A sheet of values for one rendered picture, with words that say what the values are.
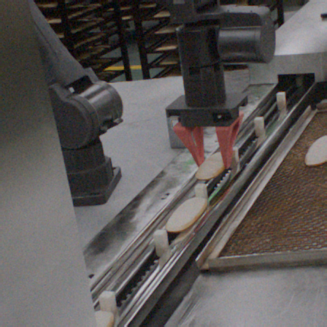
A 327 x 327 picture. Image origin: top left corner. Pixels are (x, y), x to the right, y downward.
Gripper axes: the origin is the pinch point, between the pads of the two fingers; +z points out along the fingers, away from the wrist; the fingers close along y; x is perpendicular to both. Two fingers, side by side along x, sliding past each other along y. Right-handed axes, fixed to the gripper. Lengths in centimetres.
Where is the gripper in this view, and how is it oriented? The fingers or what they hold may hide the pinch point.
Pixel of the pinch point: (213, 161)
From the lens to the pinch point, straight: 104.9
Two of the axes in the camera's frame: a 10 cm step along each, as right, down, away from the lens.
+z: 1.4, 9.2, 3.6
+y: 9.1, 0.2, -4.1
